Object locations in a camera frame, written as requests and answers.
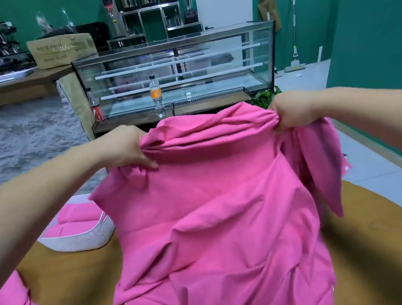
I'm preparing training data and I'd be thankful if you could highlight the glass display case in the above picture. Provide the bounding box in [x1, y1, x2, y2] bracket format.
[69, 17, 289, 130]

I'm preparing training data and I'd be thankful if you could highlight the clear bottle with orange label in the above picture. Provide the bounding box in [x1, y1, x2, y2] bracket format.
[146, 73, 169, 121]

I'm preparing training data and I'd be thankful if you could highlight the cardboard box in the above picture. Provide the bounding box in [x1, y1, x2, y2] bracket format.
[25, 28, 101, 73]

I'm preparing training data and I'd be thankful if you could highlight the pink towel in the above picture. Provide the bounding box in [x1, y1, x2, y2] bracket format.
[40, 216, 100, 242]
[54, 196, 107, 228]
[78, 85, 377, 305]

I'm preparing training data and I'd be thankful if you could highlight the person's right hand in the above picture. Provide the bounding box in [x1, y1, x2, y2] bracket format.
[267, 85, 326, 135]

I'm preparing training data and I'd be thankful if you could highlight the green potted plant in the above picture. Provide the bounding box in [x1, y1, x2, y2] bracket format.
[248, 85, 285, 112]

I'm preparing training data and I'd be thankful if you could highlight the red label cola bottle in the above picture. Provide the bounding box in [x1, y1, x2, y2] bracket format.
[87, 91, 107, 126]

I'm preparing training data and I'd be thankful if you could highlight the metal urn stand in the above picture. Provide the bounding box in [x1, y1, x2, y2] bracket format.
[101, 0, 205, 52]

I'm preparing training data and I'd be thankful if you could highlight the wooden bar counter top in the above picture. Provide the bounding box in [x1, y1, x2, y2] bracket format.
[0, 62, 80, 108]

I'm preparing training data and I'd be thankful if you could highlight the person's left hand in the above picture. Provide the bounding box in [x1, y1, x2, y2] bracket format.
[92, 120, 160, 180]

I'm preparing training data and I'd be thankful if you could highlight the person's right forearm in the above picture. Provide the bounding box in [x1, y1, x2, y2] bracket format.
[308, 74, 402, 202]

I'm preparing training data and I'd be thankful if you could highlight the white mop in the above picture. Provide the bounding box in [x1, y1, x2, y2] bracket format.
[270, 0, 311, 75]

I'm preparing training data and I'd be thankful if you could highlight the tall silver dispenser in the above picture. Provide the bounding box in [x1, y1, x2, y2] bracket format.
[97, 0, 126, 43]

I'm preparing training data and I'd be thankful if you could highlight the person's left forearm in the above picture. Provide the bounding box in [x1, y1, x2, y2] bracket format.
[0, 138, 132, 305]

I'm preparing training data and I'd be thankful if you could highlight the white woven plastic basket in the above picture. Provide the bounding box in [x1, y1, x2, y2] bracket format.
[29, 187, 120, 261]

